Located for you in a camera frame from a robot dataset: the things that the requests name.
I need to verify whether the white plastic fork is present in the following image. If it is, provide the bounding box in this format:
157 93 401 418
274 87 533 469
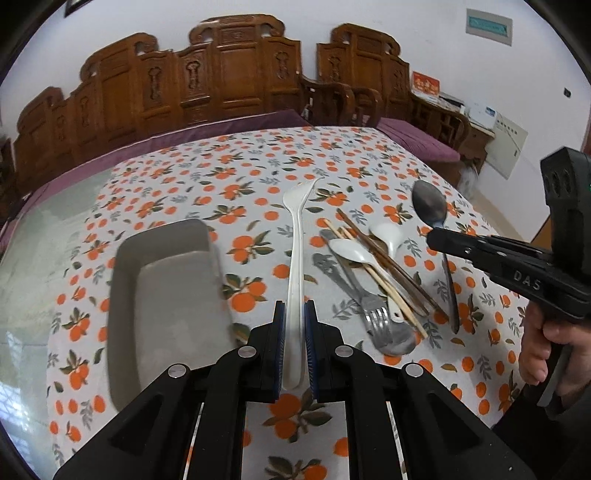
281 179 317 390

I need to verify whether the dark steel spoon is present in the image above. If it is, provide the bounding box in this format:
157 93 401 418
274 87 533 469
412 180 461 334

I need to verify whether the steel fork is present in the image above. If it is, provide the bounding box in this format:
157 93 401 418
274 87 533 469
329 247 393 350

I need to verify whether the smiley handle steel spoon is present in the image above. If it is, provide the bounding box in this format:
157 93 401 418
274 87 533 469
312 253 417 356

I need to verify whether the white ceramic spoon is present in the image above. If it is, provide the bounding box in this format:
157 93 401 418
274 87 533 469
370 223 404 259

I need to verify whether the light wooden chopstick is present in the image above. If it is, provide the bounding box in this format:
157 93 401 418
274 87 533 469
325 220 428 339
339 228 418 325

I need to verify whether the dark brown chopstick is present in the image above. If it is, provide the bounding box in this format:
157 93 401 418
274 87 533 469
344 227 431 317
337 208 449 318

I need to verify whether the white plastic spoon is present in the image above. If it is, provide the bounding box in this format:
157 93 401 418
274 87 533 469
329 238 409 323

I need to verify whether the person's right hand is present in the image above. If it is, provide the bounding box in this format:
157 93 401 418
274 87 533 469
519 301 591 405

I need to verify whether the purple seat cushion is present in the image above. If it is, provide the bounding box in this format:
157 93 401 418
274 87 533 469
377 118 461 163

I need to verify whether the wooden side table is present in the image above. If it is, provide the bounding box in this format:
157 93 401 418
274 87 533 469
410 93 495 173

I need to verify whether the grey metal tray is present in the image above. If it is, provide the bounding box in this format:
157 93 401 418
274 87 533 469
106 219 236 410

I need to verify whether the orange print tablecloth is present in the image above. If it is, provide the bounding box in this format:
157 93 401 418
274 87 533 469
47 127 525 464

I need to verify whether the red sign card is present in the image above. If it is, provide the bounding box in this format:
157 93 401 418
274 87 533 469
412 71 441 97

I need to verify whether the carved wooden armchair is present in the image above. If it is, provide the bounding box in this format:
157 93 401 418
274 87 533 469
317 23 412 127

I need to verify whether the carved wooden bench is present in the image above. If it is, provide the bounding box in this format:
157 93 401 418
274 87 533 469
12 13 357 195

